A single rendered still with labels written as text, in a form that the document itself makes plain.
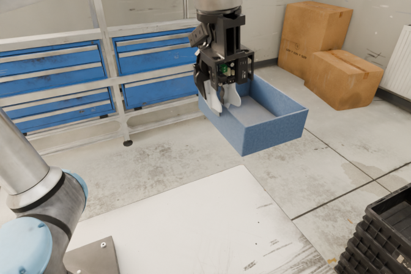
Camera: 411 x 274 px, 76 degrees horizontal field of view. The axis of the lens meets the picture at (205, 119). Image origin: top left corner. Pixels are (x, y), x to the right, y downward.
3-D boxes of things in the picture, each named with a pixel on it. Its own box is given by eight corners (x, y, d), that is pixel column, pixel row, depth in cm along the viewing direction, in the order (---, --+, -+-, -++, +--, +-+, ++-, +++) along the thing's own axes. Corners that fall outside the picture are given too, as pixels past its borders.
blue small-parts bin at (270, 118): (197, 107, 64) (197, 81, 61) (248, 95, 70) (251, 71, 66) (241, 157, 50) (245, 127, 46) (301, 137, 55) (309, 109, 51)
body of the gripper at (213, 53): (214, 95, 43) (210, 20, 36) (195, 75, 49) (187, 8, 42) (254, 83, 45) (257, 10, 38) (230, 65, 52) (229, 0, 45)
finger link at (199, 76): (198, 101, 50) (194, 58, 45) (195, 98, 51) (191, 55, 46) (220, 95, 51) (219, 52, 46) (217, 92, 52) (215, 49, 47)
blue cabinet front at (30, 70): (5, 136, 176) (-38, 56, 145) (115, 111, 202) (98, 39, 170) (5, 138, 174) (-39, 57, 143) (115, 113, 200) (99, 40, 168)
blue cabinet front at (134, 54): (125, 109, 205) (111, 37, 173) (208, 90, 230) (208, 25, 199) (126, 111, 203) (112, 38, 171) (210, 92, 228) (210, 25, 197)
